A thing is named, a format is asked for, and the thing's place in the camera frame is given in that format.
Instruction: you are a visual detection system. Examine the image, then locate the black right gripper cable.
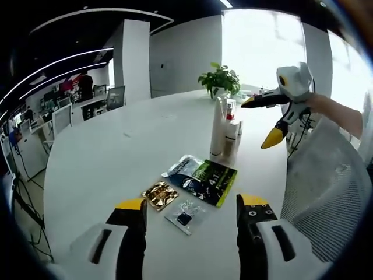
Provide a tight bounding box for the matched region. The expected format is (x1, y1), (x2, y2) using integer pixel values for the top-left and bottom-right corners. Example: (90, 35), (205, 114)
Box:
(287, 74), (318, 160)

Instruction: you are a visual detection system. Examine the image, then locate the gold foil skincare sachet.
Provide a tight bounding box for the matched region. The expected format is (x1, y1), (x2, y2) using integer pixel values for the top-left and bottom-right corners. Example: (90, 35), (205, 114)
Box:
(140, 180), (180, 213)

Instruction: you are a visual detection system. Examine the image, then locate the red-collar clear-cap skincare bottle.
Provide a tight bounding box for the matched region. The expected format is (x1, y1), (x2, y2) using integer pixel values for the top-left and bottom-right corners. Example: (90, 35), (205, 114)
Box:
(225, 98), (237, 121)

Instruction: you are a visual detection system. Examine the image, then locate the grey mesh office chair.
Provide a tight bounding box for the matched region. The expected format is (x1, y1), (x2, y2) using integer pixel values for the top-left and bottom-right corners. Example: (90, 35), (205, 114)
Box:
(279, 118), (372, 265)

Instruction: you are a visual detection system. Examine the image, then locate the green potted plant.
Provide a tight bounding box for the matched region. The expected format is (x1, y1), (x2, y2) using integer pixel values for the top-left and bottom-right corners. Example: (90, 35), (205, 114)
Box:
(197, 61), (242, 99)

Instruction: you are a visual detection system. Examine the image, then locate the blue green skincare packet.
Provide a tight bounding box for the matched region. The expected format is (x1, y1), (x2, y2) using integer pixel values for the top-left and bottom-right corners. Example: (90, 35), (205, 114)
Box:
(161, 153), (239, 208)

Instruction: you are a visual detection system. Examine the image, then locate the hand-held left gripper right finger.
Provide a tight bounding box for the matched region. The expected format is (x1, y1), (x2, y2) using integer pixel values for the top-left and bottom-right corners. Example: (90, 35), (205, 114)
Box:
(235, 192), (316, 280)

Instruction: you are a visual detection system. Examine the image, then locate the clear skincare sachet blue square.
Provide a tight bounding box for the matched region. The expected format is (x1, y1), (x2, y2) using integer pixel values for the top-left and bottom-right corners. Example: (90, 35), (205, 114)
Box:
(163, 197), (208, 236)

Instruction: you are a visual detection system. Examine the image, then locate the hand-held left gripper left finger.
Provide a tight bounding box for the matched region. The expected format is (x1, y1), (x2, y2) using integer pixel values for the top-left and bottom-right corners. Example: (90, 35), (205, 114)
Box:
(69, 197), (148, 280)

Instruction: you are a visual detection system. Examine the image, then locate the white skincare bottle red label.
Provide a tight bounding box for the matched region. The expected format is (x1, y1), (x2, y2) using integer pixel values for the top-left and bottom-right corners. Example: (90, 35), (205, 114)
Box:
(222, 120), (241, 157)

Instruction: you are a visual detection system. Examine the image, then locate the white box with cables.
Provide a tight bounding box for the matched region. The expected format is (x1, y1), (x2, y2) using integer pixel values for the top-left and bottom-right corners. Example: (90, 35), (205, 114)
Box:
(287, 122), (315, 148)

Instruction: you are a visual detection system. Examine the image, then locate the white skincare tube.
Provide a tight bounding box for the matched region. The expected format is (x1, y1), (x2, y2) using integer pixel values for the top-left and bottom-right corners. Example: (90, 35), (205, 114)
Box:
(209, 97), (227, 159)

